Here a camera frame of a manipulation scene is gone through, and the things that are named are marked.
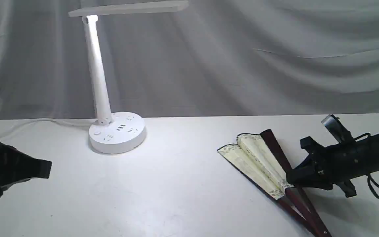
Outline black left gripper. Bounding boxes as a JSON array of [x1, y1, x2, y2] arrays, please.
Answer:
[[0, 128, 52, 195]]

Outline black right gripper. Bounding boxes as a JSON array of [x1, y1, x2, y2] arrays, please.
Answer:
[[286, 133, 379, 198]]

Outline paper folding fan dark ribs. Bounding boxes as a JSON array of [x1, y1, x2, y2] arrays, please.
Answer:
[[217, 129, 332, 237]]

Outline white desk lamp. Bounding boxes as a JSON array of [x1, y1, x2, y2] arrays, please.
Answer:
[[68, 0, 189, 154]]

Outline grey backdrop curtain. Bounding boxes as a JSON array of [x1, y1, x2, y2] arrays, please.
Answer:
[[0, 0, 379, 119]]

